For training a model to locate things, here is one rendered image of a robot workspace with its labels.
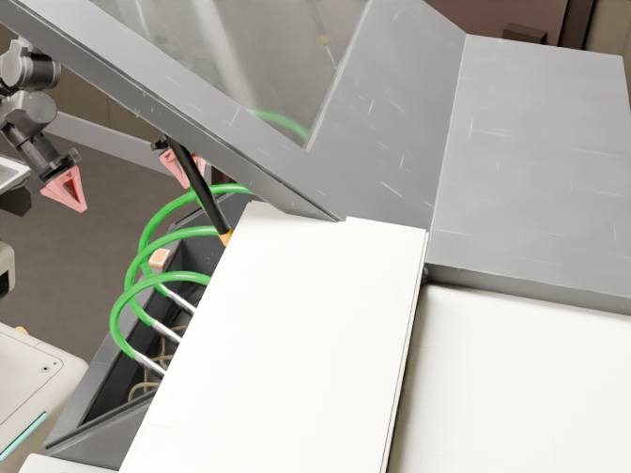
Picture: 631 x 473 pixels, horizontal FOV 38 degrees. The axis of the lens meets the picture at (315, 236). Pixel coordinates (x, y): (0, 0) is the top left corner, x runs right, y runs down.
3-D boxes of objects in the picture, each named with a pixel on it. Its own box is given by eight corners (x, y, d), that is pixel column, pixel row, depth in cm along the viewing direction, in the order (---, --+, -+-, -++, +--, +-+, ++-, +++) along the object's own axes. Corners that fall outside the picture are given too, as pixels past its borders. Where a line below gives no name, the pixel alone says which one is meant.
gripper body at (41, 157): (56, 171, 158) (29, 136, 157) (29, 193, 165) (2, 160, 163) (81, 154, 163) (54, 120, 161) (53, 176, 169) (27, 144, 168)
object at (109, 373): (166, 289, 215) (164, 234, 205) (185, 293, 214) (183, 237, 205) (53, 504, 165) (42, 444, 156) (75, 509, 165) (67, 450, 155)
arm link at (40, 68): (23, 61, 209) (3, 58, 205) (49, 45, 203) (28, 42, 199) (31, 99, 208) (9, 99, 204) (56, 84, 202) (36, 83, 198)
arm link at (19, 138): (12, 112, 165) (-12, 127, 162) (27, 97, 160) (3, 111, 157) (37, 143, 167) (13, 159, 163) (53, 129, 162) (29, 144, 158)
